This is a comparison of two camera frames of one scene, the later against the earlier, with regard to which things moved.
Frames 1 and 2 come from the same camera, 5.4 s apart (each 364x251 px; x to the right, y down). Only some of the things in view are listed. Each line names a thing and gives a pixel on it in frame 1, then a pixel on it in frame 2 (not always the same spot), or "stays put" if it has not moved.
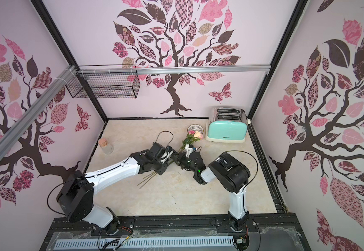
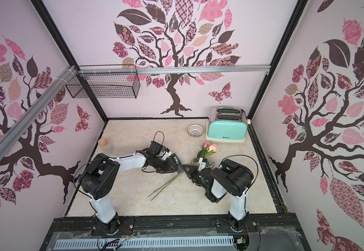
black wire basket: [121, 81] stays put
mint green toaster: [227, 124] stays put
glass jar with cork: [107, 148] stays put
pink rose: [188, 140] → [204, 151]
